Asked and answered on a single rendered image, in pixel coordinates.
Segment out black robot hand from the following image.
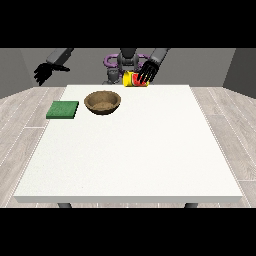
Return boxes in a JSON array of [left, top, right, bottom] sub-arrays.
[[33, 62, 71, 87], [136, 58, 160, 86]]

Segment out yellow cup with melon print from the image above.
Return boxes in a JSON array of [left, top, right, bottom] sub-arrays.
[[122, 70, 150, 88]]

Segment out green square pad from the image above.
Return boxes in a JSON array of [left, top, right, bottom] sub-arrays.
[[45, 100, 80, 120]]

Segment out brown wooden bowl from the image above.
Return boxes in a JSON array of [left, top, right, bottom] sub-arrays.
[[83, 90, 122, 116]]

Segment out grey robot trunk purple rings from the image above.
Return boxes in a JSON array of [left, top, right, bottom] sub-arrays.
[[101, 48, 150, 86]]

